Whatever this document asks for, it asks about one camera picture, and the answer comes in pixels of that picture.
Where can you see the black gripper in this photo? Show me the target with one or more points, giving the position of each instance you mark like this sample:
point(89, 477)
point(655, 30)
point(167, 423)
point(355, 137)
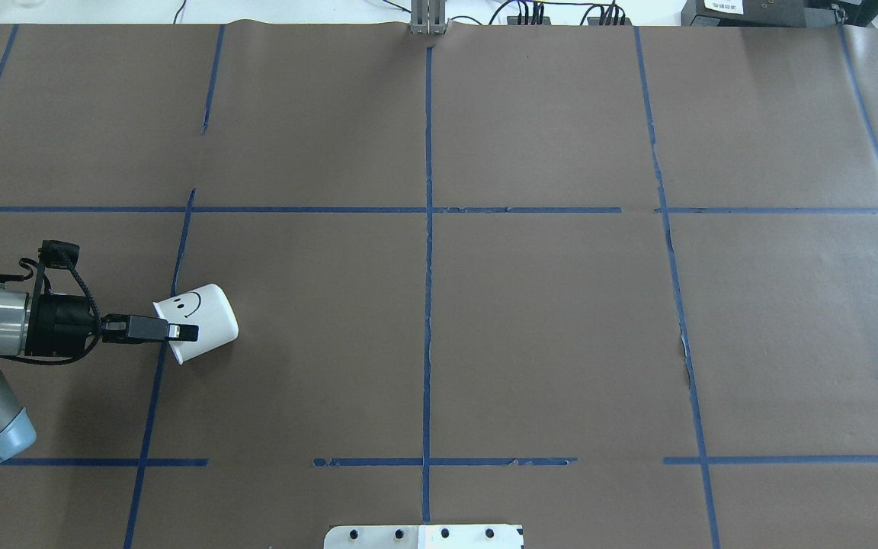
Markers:
point(64, 325)

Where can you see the black box with label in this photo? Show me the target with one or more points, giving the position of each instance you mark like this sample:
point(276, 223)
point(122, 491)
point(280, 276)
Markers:
point(743, 14)

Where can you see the black power strip right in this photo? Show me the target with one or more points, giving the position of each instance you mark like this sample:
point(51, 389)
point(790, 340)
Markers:
point(609, 14)

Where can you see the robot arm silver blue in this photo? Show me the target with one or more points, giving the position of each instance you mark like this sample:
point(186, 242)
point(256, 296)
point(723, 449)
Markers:
point(17, 432)

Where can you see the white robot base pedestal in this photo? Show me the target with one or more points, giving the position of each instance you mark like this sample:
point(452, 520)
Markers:
point(426, 536)

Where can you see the black power strip left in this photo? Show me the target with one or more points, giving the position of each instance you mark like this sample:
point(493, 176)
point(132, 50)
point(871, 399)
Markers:
point(529, 14)

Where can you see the grey aluminium frame post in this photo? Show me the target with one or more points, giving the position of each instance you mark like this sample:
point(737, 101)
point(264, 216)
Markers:
point(428, 17)

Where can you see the white smiley mug black handle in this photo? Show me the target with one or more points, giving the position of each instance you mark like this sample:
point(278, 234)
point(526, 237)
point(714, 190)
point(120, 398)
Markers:
point(207, 308)

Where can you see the black power strip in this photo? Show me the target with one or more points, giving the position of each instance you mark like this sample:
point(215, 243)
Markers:
point(529, 14)
point(609, 14)

